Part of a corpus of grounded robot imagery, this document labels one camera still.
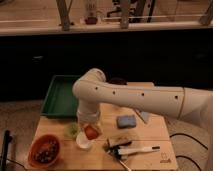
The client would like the blue sponge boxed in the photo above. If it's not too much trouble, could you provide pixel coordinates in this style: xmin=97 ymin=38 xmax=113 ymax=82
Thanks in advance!
xmin=116 ymin=115 xmax=136 ymax=129

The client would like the black cable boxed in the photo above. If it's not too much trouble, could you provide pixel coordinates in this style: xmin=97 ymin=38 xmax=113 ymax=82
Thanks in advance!
xmin=169 ymin=132 xmax=209 ymax=171

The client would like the brown scrub block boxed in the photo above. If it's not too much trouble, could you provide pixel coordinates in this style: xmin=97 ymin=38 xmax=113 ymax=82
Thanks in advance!
xmin=103 ymin=136 xmax=132 ymax=151

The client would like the black stand post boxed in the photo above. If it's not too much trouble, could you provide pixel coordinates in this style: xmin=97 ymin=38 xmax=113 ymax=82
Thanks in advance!
xmin=0 ymin=130 xmax=12 ymax=171

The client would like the grey blue cloth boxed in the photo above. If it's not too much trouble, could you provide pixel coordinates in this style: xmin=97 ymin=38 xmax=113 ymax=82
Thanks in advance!
xmin=136 ymin=110 xmax=149 ymax=124

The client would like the red apple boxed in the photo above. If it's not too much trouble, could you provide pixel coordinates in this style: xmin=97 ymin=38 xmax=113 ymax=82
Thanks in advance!
xmin=84 ymin=125 xmax=99 ymax=140

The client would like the green plastic tray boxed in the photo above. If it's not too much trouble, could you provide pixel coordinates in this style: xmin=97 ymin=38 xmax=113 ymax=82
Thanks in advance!
xmin=41 ymin=75 xmax=79 ymax=119

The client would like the white handled brush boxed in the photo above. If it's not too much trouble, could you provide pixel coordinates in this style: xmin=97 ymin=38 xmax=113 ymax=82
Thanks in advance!
xmin=108 ymin=146 xmax=160 ymax=159

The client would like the dark maroon bowl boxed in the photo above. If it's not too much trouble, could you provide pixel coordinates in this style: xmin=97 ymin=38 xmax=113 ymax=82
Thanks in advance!
xmin=109 ymin=78 xmax=127 ymax=85

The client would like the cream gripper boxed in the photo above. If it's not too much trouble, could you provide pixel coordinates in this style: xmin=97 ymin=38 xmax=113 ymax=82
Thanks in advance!
xmin=77 ymin=112 xmax=101 ymax=132

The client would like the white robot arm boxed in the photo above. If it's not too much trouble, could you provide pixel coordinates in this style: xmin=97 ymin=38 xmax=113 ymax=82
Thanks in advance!
xmin=72 ymin=68 xmax=213 ymax=171

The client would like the small green cup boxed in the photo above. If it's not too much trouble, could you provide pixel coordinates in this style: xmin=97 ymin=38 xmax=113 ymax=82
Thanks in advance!
xmin=64 ymin=122 xmax=79 ymax=139

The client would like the orange bowl with food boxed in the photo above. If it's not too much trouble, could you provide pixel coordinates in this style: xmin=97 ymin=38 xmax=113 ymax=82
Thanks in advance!
xmin=28 ymin=134 xmax=61 ymax=168

